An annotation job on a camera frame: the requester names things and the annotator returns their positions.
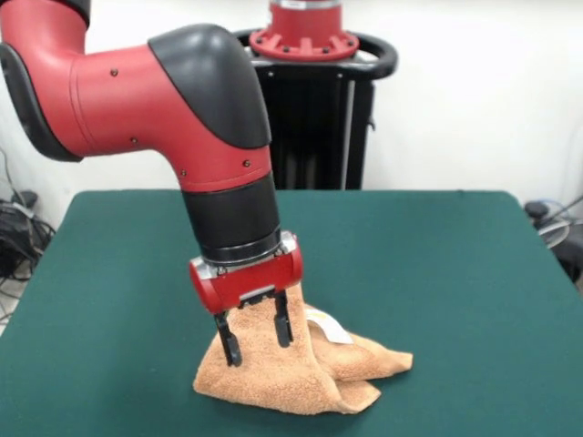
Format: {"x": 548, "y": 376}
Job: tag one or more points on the orange-brown terry towel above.
{"x": 273, "y": 378}

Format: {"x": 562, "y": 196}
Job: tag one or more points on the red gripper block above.
{"x": 255, "y": 282}

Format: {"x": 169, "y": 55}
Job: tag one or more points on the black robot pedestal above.
{"x": 319, "y": 127}

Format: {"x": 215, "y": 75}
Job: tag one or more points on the dark green table cloth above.
{"x": 114, "y": 341}

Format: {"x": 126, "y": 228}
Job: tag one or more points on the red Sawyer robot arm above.
{"x": 136, "y": 100}

